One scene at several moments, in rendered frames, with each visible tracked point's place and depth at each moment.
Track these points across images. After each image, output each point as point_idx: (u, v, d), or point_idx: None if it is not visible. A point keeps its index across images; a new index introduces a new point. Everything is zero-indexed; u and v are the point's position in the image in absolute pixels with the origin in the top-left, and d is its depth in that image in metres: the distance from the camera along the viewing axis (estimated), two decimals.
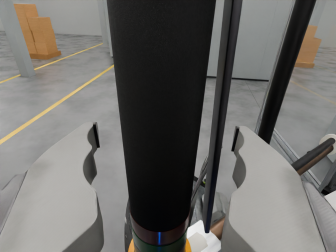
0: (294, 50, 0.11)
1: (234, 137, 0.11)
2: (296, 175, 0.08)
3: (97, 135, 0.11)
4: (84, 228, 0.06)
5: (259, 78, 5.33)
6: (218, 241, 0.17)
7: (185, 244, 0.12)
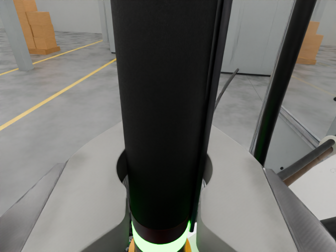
0: (294, 51, 0.12)
1: None
2: (257, 164, 0.09)
3: None
4: (111, 226, 0.06)
5: (260, 73, 5.25)
6: None
7: (185, 243, 0.12)
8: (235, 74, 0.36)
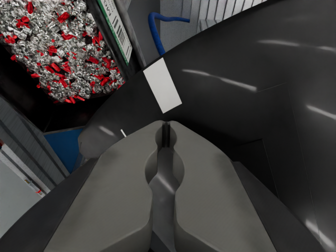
0: None
1: (167, 134, 0.11)
2: (226, 158, 0.09)
3: (164, 135, 0.11)
4: (134, 228, 0.06)
5: None
6: None
7: None
8: None
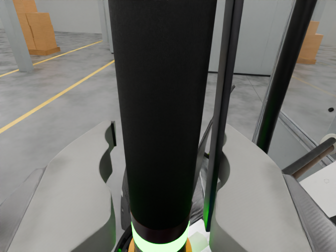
0: (295, 48, 0.11)
1: None
2: (277, 169, 0.08)
3: (115, 134, 0.11)
4: (97, 226, 0.06)
5: (260, 73, 5.26)
6: None
7: (185, 243, 0.12)
8: None
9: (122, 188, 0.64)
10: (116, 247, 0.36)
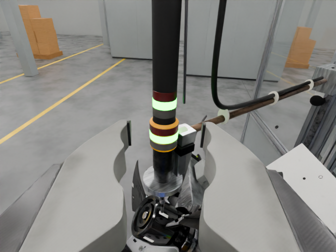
0: (220, 27, 0.28)
1: (202, 134, 0.11)
2: (261, 165, 0.08)
3: (130, 134, 0.11)
4: (108, 226, 0.06)
5: (255, 78, 5.51)
6: (193, 129, 0.33)
7: (175, 110, 0.28)
8: None
9: (133, 181, 0.88)
10: (135, 213, 0.60)
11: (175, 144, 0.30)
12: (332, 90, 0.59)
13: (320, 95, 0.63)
